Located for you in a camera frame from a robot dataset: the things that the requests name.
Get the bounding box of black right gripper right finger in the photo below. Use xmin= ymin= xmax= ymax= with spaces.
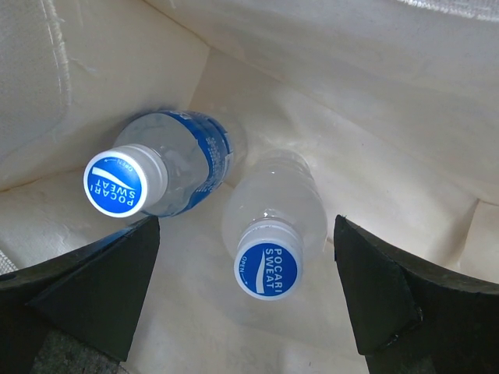
xmin=334 ymin=215 xmax=498 ymax=373

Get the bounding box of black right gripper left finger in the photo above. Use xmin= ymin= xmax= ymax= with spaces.
xmin=1 ymin=217 xmax=160 ymax=373

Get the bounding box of blue-cap water bottle front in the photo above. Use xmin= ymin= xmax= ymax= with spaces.
xmin=221 ymin=150 xmax=328 ymax=301

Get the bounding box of cream canvas tote bag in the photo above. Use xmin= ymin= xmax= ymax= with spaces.
xmin=1 ymin=1 xmax=498 ymax=373

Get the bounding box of blue-cap water bottle labelled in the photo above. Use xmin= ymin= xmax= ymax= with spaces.
xmin=83 ymin=110 xmax=247 ymax=218

